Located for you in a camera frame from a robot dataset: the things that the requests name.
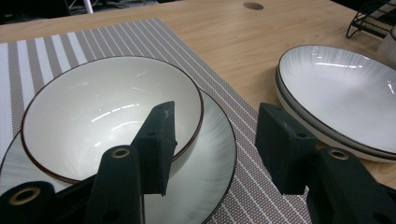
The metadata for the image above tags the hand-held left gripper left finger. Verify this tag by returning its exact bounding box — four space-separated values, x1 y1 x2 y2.
130 100 178 198

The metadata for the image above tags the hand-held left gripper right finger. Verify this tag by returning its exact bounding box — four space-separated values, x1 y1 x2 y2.
254 102 319 196

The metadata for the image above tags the white plate dark rim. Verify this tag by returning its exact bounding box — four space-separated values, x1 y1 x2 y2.
274 66 396 163
276 45 396 155
0 88 238 224

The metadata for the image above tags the white bowl brown rim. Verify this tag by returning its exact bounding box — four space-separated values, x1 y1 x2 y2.
21 55 205 185

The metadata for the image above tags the black wire basket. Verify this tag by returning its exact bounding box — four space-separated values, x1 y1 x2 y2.
346 0 396 40

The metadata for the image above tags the grey striped placemat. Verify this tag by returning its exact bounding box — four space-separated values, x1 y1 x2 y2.
0 17 312 224

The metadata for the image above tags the white metal stand frame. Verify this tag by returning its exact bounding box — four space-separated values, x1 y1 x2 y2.
68 0 94 14

